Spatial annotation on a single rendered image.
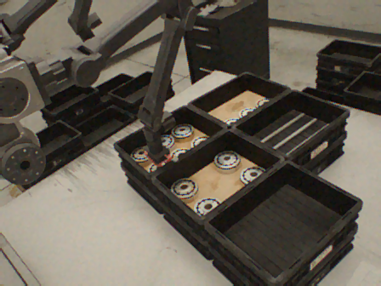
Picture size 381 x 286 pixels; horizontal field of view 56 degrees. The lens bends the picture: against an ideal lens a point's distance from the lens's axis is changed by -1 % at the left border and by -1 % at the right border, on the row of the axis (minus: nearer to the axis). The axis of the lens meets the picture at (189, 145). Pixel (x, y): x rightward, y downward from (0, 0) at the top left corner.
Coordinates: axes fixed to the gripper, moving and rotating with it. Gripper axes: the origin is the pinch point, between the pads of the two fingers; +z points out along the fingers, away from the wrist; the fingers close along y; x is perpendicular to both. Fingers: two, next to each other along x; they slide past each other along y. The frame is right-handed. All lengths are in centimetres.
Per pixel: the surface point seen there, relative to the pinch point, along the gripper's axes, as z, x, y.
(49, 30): 18, -48, 307
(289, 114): 4, -65, -9
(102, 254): 17.1, 35.7, -6.9
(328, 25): 76, -322, 152
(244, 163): 4.1, -26.9, -19.3
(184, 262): 17.2, 14.5, -31.0
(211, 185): 4.1, -9.5, -19.4
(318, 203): 4, -30, -53
